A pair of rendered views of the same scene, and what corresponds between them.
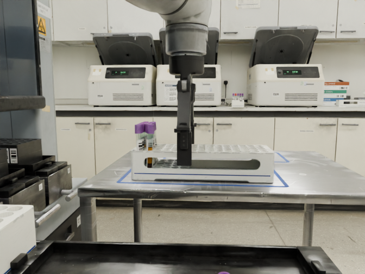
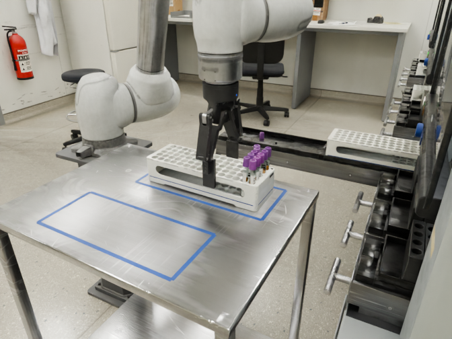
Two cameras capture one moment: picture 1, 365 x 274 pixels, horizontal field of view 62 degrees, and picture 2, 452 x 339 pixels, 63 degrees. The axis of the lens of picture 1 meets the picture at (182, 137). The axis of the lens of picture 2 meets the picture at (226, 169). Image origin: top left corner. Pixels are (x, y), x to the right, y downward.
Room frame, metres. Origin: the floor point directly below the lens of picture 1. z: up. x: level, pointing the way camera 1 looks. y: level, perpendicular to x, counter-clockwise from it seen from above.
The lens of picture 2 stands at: (1.35, 0.31, 1.26)
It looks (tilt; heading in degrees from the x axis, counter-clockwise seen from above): 27 degrees down; 204
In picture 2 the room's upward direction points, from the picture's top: straight up
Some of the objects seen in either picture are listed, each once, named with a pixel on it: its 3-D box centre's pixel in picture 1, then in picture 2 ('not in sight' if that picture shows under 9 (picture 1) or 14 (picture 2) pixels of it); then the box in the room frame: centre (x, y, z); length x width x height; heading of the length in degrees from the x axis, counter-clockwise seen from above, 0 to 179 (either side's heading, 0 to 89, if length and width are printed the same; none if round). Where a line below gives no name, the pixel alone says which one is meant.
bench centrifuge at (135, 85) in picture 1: (127, 71); not in sight; (2.93, 0.52, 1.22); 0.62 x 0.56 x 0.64; 175
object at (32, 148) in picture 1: (26, 153); (413, 252); (0.78, 0.40, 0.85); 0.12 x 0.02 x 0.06; 176
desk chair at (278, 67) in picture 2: not in sight; (262, 66); (-2.20, -0.88, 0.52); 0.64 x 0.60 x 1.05; 17
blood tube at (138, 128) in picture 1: (139, 150); (266, 169); (0.64, 0.09, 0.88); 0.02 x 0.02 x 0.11
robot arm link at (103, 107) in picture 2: not in sight; (101, 104); (0.36, -0.63, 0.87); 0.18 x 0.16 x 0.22; 152
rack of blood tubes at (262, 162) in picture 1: (201, 161); (208, 174); (0.67, -0.04, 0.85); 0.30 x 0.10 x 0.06; 85
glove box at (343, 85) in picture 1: (334, 84); not in sight; (2.99, -1.46, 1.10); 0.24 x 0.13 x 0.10; 86
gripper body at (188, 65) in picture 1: (186, 78); (220, 101); (0.67, -0.01, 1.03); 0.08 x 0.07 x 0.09; 175
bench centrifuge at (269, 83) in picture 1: (282, 68); not in sight; (2.86, -0.91, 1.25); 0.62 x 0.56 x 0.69; 177
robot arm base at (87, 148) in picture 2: not in sight; (100, 142); (0.39, -0.64, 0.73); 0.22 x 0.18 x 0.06; 177
